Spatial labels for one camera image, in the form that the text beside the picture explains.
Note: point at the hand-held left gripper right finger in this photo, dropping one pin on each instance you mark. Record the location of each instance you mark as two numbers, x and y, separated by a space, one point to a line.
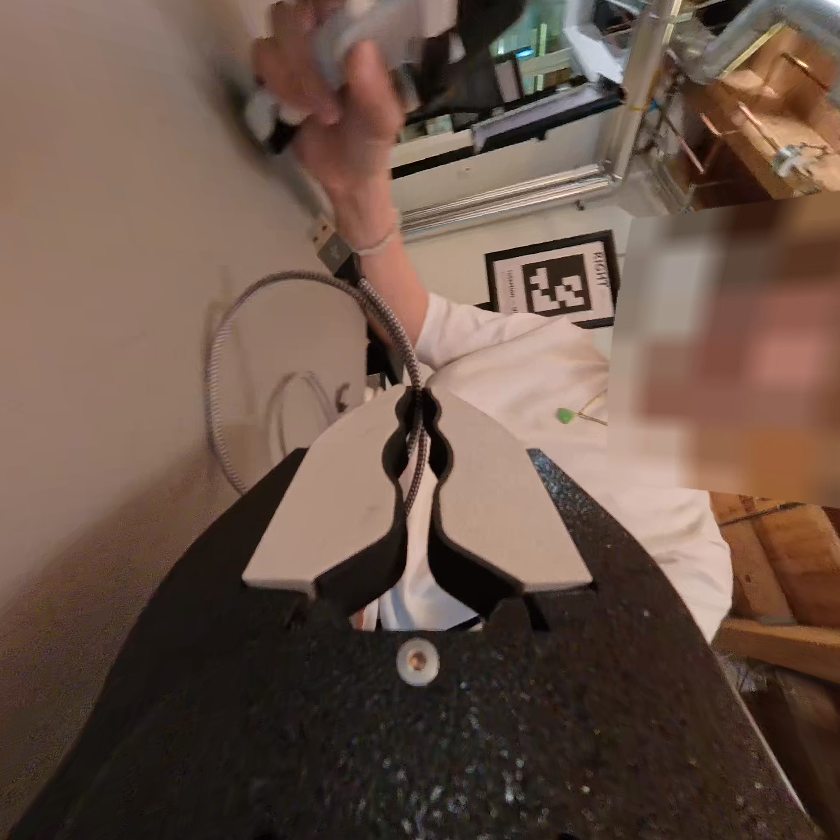
505 512

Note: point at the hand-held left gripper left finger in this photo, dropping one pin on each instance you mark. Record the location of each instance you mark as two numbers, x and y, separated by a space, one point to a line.
334 499

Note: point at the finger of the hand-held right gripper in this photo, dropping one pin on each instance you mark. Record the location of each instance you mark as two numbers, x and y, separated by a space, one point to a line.
270 115

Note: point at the person's right forearm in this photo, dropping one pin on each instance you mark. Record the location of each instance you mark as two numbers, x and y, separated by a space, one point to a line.
387 289

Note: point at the person's right hand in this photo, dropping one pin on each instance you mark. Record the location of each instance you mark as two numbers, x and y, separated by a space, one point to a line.
354 144

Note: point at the person's white shirt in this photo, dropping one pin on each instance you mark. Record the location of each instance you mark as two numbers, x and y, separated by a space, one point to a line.
558 525

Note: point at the framed marker sign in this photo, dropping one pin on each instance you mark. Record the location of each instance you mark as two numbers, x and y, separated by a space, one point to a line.
558 282

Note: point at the aluminium post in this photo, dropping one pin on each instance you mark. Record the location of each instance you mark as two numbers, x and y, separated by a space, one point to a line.
636 85

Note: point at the silver duct pipe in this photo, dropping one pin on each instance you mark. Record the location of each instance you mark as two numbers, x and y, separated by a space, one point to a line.
741 33

